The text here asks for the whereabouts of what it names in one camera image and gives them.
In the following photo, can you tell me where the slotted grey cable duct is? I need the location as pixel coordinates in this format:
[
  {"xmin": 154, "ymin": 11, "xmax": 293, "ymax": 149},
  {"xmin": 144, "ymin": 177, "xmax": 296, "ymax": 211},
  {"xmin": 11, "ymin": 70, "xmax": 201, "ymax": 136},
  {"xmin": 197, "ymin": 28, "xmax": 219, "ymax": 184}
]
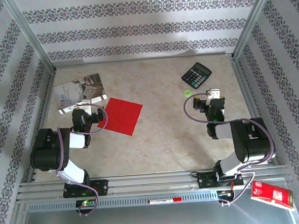
[{"xmin": 27, "ymin": 191, "xmax": 220, "ymax": 213}]

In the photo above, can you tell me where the aluminium frame post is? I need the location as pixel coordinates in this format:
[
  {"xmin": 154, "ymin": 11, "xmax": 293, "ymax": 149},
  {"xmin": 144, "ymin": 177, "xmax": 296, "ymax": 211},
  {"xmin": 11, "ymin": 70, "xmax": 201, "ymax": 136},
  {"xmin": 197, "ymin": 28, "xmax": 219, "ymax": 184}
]
[
  {"xmin": 3, "ymin": 0, "xmax": 57, "ymax": 76},
  {"xmin": 230, "ymin": 0, "xmax": 283, "ymax": 60}
]

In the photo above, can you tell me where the control board with wires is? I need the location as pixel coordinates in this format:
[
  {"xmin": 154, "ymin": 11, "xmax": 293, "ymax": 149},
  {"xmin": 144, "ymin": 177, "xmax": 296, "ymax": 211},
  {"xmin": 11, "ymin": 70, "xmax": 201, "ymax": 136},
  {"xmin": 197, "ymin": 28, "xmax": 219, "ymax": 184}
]
[{"xmin": 217, "ymin": 189, "xmax": 236, "ymax": 199}]

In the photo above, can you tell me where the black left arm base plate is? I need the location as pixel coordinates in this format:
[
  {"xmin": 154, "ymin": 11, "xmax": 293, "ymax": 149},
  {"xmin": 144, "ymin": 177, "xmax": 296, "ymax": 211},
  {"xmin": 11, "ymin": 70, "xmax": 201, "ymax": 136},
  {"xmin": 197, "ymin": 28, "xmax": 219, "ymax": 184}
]
[{"xmin": 62, "ymin": 179, "xmax": 109, "ymax": 199}]

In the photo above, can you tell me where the aluminium side rail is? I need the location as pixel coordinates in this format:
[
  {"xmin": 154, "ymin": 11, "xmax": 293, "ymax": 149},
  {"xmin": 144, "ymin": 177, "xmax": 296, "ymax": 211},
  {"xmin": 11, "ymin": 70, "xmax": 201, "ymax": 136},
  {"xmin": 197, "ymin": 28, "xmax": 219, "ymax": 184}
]
[
  {"xmin": 230, "ymin": 53, "xmax": 280, "ymax": 168},
  {"xmin": 19, "ymin": 68, "xmax": 64, "ymax": 183}
]

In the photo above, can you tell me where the red square paper sheet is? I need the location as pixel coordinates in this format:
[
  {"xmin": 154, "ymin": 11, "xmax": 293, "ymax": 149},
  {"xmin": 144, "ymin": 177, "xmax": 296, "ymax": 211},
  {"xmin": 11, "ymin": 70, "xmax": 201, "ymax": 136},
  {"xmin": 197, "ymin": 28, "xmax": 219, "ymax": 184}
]
[{"xmin": 95, "ymin": 96, "xmax": 145, "ymax": 138}]

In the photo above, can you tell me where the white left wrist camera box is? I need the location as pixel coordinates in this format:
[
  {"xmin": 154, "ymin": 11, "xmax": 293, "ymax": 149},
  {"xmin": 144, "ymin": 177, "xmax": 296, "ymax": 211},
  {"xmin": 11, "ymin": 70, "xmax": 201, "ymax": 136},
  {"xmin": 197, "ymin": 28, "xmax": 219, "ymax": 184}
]
[{"xmin": 74, "ymin": 98, "xmax": 100, "ymax": 117}]

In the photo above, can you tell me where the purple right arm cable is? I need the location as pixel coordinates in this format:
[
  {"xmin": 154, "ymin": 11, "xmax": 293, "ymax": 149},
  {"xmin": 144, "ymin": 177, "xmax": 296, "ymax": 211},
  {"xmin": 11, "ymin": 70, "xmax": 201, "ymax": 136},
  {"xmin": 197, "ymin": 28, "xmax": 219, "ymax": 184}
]
[{"xmin": 183, "ymin": 88, "xmax": 280, "ymax": 208}]

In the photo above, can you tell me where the black calculator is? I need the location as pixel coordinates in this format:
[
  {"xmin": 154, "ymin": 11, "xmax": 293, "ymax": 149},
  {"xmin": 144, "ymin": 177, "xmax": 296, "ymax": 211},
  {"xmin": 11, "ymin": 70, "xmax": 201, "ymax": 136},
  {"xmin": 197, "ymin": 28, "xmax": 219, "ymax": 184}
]
[{"xmin": 180, "ymin": 61, "xmax": 213, "ymax": 91}]

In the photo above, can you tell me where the aluminium back rail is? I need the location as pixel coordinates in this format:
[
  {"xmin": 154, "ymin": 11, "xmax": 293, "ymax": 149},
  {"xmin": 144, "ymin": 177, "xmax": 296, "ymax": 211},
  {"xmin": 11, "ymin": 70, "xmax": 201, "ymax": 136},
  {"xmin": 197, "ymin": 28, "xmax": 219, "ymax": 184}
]
[{"xmin": 53, "ymin": 51, "xmax": 236, "ymax": 69}]

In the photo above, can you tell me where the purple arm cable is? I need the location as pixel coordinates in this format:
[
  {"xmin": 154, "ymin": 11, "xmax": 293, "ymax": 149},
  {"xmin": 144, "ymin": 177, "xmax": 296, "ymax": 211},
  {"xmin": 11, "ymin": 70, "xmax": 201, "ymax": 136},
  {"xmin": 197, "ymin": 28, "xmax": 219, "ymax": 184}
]
[
  {"xmin": 183, "ymin": 88, "xmax": 280, "ymax": 208},
  {"xmin": 52, "ymin": 102, "xmax": 114, "ymax": 218}
]

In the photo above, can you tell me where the control board with green light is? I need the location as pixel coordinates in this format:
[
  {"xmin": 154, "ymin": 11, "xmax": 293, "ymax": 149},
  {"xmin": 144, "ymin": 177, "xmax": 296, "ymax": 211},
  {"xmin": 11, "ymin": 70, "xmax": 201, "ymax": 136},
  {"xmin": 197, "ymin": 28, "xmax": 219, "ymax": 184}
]
[{"xmin": 75, "ymin": 199, "xmax": 96, "ymax": 209}]

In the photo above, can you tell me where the red paper carton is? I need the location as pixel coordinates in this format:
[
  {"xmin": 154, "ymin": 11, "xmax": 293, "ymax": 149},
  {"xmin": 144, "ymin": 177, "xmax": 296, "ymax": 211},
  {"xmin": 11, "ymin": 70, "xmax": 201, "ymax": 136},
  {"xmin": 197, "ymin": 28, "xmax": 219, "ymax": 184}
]
[{"xmin": 249, "ymin": 178, "xmax": 296, "ymax": 214}]

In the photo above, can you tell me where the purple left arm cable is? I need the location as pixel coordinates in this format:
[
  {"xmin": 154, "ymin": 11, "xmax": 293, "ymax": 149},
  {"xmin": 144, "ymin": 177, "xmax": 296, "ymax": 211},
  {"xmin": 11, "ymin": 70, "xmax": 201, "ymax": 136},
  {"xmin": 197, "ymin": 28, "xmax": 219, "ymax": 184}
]
[{"xmin": 52, "ymin": 102, "xmax": 114, "ymax": 218}]

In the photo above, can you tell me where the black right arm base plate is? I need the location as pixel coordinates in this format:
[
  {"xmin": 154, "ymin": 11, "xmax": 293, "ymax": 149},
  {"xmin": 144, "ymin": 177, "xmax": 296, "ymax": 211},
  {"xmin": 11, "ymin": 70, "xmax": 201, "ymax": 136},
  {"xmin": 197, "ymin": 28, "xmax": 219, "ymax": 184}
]
[{"xmin": 196, "ymin": 169, "xmax": 245, "ymax": 190}]

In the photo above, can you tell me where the grey metal sheet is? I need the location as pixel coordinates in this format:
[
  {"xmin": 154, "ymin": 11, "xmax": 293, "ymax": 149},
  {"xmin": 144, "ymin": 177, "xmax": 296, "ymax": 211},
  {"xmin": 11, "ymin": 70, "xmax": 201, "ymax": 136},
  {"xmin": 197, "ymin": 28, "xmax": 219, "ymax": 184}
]
[{"xmin": 17, "ymin": 194, "xmax": 299, "ymax": 224}]

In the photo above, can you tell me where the book with photo cover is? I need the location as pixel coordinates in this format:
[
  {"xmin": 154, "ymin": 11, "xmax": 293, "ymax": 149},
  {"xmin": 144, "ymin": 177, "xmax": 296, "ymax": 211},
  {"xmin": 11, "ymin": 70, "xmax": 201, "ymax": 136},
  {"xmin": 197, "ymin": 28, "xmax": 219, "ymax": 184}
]
[{"xmin": 52, "ymin": 72, "xmax": 109, "ymax": 116}]

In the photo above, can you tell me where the red marker pen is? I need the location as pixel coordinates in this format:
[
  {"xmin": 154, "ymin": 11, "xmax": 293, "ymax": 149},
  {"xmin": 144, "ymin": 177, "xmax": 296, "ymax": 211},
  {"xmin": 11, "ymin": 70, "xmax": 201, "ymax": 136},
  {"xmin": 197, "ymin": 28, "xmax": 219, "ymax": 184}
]
[{"xmin": 147, "ymin": 196, "xmax": 183, "ymax": 204}]

